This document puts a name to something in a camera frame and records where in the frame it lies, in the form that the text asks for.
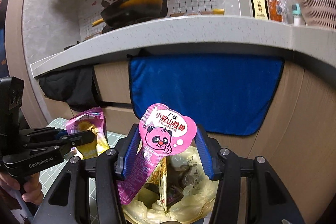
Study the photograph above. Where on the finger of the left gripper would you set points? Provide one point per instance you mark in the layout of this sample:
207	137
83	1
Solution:
43	134
67	142

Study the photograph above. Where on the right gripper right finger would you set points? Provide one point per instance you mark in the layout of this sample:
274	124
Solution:
208	149

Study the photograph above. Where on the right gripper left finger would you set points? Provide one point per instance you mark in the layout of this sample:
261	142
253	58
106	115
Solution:
127	148

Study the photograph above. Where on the pink bear candy wrapper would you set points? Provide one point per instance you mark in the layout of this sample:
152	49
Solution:
163	132

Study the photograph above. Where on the yellow noodle wrapper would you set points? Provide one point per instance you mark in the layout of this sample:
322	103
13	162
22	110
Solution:
164	183

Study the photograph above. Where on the yellow plastic trash bag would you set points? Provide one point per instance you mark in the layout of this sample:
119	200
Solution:
199	194

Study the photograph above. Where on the grey kitchen countertop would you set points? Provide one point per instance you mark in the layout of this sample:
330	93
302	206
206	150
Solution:
312	41

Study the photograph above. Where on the person left hand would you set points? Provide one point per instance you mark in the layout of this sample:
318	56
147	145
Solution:
33	187

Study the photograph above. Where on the black hanging cloth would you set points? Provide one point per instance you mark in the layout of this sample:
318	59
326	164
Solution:
76	87

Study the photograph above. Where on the blue hanging towel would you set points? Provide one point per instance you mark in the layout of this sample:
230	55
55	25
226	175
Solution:
226	94

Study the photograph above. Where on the small yellow object on counter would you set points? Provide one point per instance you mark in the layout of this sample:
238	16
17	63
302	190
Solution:
218	11

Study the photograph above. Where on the soy sauce bottle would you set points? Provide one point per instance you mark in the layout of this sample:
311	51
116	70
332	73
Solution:
260	9

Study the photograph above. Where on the small teal cap bottle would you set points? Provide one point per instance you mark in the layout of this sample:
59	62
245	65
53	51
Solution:
298	19

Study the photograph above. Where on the pink plastic basket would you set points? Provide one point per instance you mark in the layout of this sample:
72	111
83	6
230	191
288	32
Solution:
318	13

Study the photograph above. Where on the black wok orange handle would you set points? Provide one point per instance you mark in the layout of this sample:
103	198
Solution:
123	12

